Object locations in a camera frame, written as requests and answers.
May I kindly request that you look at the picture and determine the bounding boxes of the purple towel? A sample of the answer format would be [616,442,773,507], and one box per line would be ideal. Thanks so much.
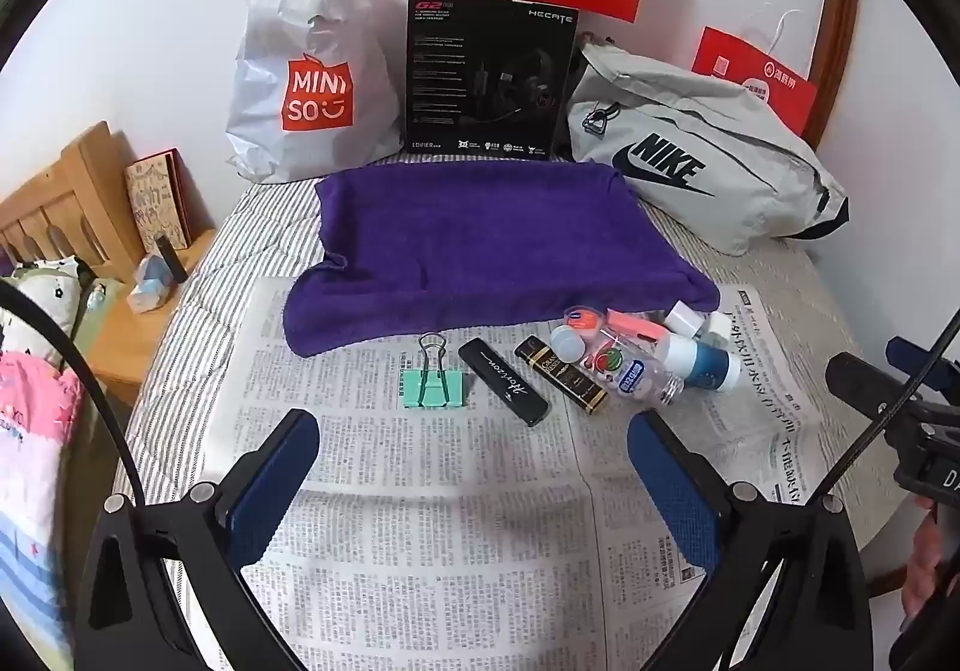
[283,162,722,358]

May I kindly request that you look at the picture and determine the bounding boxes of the white and blue cylinder bottle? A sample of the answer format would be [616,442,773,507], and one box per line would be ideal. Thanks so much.
[660,333,743,394]

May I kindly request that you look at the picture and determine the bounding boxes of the small black box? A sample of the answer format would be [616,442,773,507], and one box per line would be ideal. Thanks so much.
[154,234,189,286]

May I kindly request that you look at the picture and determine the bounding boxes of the clear plastic bottle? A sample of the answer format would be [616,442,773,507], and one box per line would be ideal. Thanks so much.
[591,333,687,409]

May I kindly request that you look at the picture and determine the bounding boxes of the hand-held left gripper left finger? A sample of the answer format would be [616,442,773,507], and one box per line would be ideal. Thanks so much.
[73,408,321,671]

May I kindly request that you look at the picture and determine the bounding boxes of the white patterned plush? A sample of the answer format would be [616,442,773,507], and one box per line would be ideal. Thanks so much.
[0,257,85,372]

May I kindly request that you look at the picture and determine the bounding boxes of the red paper bag white handle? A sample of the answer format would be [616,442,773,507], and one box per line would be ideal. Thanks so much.
[690,3,818,139]

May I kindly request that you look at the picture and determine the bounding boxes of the person's right hand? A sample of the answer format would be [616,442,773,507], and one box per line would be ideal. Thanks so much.
[900,502,943,621]

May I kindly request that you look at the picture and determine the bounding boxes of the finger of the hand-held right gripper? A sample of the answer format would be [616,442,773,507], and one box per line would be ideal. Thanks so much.
[826,352,920,428]
[885,335,947,388]

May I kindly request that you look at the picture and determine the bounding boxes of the wooden door frame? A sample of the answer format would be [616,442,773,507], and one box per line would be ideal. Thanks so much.
[812,0,863,148]

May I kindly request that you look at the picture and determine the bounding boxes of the white round lens case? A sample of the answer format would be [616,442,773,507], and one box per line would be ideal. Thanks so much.
[550,326,593,364]

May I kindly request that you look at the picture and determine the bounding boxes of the black headphone box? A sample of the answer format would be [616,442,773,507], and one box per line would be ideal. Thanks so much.
[405,0,583,162]

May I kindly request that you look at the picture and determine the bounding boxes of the white plastic shopping bag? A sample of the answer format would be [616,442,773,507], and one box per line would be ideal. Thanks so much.
[225,0,407,184]

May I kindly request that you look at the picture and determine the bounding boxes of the wooden headboard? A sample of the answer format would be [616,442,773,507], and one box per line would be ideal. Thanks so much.
[0,122,147,267]

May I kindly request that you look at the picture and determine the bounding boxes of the pale green bottle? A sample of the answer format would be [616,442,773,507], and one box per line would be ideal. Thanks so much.
[73,269,110,358]

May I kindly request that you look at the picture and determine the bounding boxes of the pink printed blanket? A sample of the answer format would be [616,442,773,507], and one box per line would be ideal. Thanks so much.
[0,348,104,646]

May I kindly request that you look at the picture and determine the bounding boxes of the black and gold lighter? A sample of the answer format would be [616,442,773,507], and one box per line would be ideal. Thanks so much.
[514,335,610,415]

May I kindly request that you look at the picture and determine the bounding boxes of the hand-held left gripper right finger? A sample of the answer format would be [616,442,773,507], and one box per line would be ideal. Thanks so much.
[626,410,875,671]

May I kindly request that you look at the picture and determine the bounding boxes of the black cable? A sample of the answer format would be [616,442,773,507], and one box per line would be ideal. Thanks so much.
[0,279,145,508]
[716,309,960,671]

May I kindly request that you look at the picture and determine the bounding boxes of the brown patterned notebook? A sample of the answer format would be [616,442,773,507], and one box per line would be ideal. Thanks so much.
[124,149,197,264]

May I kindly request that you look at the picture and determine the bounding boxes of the green binder clip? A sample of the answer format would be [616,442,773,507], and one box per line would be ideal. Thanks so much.
[400,332,470,411]

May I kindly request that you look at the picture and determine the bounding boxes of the striped bedsheet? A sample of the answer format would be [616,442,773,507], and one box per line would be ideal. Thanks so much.
[120,174,905,671]

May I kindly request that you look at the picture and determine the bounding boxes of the white charger plug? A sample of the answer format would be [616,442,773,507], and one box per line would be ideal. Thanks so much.
[666,299,706,339]

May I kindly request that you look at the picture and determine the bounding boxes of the pink tube white cap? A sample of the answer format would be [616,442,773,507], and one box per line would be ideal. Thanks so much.
[606,308,671,349]

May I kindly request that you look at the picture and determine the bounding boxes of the black flash drive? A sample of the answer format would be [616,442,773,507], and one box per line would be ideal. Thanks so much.
[457,337,552,428]

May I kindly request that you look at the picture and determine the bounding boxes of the grey sling bag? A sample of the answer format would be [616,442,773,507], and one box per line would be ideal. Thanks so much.
[566,35,852,258]

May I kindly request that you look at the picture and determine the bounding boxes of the wooden nightstand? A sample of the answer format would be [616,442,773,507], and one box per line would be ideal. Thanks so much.
[81,227,220,409]

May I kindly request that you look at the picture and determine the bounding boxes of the blue tissue pack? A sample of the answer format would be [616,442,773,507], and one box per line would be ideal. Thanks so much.
[126,254,176,316]

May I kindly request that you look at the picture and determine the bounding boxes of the newspaper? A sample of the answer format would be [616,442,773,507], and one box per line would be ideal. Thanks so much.
[201,277,842,671]

